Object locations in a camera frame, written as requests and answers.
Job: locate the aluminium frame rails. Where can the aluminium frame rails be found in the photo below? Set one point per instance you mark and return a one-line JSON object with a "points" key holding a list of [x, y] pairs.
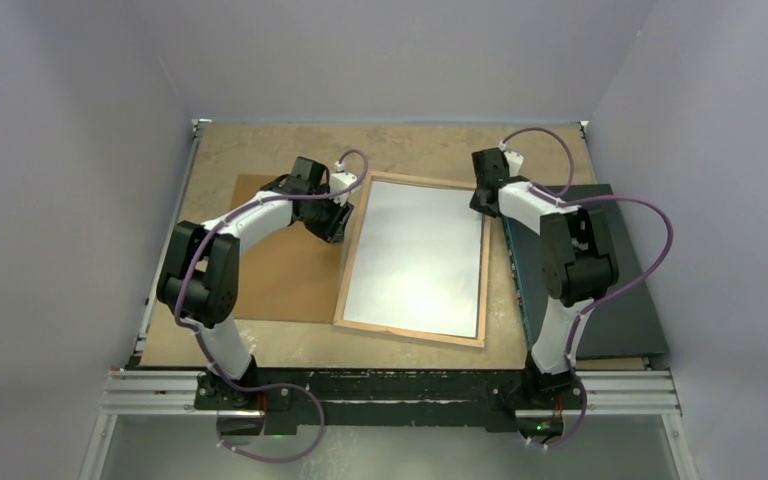
{"points": [[148, 427]]}

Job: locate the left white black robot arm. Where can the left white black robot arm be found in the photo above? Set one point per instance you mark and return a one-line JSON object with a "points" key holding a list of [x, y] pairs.
{"points": [[199, 277]]}

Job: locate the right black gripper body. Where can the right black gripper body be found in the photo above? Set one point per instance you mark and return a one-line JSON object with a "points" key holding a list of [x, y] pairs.
{"points": [[476, 205]]}

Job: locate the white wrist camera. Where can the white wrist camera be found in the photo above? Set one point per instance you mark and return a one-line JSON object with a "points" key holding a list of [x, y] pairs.
{"points": [[513, 158], [342, 183]]}

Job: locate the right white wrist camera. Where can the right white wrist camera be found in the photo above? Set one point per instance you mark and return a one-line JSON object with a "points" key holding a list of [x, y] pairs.
{"points": [[513, 158]]}

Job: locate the printed photo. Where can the printed photo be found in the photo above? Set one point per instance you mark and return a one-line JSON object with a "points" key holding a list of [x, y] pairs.
{"points": [[417, 258]]}

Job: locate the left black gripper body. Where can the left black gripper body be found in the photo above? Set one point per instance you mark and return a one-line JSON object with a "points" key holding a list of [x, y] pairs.
{"points": [[325, 218]]}

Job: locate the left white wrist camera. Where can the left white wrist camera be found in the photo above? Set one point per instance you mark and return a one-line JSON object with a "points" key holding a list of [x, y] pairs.
{"points": [[342, 183]]}

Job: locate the brown backing board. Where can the brown backing board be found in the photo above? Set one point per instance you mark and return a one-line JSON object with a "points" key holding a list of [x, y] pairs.
{"points": [[289, 276]]}

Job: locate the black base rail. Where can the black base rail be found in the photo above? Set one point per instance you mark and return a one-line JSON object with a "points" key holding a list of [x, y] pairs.
{"points": [[498, 401]]}

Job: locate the dark blue book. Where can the dark blue book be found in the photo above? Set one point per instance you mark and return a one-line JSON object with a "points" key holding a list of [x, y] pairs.
{"points": [[622, 324]]}

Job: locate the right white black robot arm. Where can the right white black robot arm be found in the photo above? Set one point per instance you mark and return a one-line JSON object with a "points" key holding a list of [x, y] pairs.
{"points": [[579, 262]]}

